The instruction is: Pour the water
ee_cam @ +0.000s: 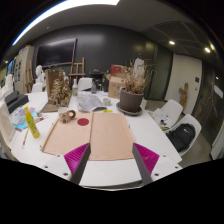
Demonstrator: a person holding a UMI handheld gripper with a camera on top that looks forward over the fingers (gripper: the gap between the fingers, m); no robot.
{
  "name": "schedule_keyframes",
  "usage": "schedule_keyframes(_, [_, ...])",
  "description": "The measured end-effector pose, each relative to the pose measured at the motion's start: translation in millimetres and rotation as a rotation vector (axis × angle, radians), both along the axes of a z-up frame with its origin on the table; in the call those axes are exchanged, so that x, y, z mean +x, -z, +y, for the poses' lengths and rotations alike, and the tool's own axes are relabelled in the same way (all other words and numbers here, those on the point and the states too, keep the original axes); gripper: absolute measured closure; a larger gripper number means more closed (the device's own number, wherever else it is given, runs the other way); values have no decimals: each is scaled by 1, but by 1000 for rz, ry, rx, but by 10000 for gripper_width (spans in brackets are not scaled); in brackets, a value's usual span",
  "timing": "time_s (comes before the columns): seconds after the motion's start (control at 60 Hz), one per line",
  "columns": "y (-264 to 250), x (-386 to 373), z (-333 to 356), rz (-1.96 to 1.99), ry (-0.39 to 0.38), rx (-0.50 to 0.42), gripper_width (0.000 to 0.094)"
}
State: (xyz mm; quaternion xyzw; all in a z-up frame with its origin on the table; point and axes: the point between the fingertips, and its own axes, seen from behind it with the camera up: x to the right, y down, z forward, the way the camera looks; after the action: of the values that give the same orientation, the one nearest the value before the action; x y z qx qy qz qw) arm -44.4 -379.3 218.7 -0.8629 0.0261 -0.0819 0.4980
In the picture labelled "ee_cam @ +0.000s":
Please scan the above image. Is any white chair with backpack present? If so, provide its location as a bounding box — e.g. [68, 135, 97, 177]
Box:
[166, 114, 201, 156]

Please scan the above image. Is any cardboard box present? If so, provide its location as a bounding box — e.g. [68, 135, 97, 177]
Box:
[108, 77, 124, 99]

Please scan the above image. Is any clear bottle with green label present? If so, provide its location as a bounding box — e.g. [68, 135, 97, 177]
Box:
[72, 79, 78, 96]

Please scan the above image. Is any white chair with papers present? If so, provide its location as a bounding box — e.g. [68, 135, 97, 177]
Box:
[153, 99, 183, 130]

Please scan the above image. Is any wooden figure sculpture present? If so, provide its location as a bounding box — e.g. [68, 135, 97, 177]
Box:
[179, 82, 189, 110]

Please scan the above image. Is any black backpack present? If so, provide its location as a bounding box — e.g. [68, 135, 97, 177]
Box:
[167, 123, 196, 152]

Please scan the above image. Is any wooden easel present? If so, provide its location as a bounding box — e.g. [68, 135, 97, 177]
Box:
[69, 58, 85, 85]

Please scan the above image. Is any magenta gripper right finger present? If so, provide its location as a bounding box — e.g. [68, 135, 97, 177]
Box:
[132, 143, 159, 185]

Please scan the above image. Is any pencil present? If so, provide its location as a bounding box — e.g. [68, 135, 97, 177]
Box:
[22, 128, 29, 149]

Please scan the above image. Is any white plaster bust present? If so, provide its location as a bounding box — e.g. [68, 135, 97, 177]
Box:
[35, 65, 45, 85]

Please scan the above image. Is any black box stack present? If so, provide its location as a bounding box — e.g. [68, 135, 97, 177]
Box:
[5, 91, 29, 113]

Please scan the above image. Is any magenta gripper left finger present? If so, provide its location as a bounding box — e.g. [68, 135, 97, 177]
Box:
[64, 143, 91, 185]

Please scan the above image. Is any newspaper sheet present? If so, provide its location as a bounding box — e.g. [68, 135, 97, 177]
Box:
[77, 94, 105, 112]

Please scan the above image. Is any small white cup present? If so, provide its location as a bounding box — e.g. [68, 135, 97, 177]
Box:
[103, 98, 111, 106]

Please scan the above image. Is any dark red round coaster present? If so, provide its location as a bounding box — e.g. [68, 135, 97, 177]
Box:
[77, 118, 89, 126]

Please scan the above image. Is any dark pot with dried plant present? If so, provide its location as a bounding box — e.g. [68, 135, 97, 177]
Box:
[120, 58, 151, 112]

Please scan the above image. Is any white chair behind table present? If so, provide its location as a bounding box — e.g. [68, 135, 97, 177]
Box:
[78, 78, 92, 91]

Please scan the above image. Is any patterned ceramic mug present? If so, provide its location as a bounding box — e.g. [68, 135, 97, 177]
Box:
[58, 107, 76, 124]

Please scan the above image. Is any brown cardboard mat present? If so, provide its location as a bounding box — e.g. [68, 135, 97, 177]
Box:
[41, 112, 134, 161]

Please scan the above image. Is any colourful picture book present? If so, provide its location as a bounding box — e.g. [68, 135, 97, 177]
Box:
[11, 106, 36, 131]

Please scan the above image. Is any yellow plastic bottle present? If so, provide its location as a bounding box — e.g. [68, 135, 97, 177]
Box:
[24, 106, 40, 138]

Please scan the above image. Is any black wall screen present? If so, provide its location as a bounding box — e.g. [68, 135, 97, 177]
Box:
[36, 38, 76, 67]

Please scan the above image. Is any dark round plant saucer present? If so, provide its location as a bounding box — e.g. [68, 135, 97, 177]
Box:
[116, 102, 143, 116]

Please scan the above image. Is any brown dried plant box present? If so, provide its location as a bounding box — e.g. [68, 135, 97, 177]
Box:
[42, 69, 71, 113]

